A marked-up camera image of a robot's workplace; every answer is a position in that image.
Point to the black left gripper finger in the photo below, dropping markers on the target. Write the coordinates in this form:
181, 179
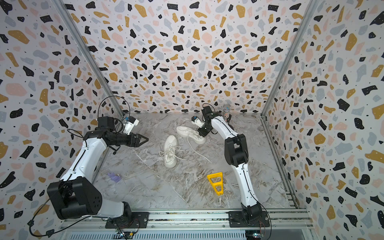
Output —
140, 137
140, 142

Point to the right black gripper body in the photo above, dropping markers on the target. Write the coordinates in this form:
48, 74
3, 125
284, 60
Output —
204, 131

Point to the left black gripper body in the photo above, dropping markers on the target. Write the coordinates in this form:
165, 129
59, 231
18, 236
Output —
123, 139

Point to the white knit sneaker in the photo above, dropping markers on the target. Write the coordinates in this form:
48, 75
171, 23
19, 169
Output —
187, 132
170, 163

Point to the sneaker white shoelace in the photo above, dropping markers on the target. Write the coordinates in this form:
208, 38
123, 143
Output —
169, 151
207, 151

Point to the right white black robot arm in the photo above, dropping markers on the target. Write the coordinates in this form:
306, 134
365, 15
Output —
237, 156

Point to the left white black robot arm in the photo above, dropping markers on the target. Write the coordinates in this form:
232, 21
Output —
74, 196

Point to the sprinkle tube on black base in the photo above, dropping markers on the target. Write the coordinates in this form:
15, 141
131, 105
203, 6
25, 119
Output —
226, 113

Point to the purple toy figure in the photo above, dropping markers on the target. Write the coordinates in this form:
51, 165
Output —
114, 177

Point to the yellow plastic triangular stand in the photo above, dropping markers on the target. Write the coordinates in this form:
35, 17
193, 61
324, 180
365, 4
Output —
217, 182

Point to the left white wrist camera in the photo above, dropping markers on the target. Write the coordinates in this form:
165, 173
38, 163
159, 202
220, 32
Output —
129, 124

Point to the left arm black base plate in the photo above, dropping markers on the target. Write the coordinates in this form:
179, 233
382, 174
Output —
134, 220

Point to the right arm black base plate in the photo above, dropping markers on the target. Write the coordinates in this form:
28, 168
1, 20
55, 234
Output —
239, 219

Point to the front aluminium rail frame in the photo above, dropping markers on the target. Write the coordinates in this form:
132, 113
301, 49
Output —
203, 224

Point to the left aluminium corner post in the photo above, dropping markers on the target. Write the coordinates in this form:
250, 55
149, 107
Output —
66, 17

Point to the aluminium corner post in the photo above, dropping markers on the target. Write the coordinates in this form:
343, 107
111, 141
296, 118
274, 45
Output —
294, 46
66, 17

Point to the right aluminium corner post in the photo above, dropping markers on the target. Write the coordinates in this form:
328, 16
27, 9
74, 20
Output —
294, 46

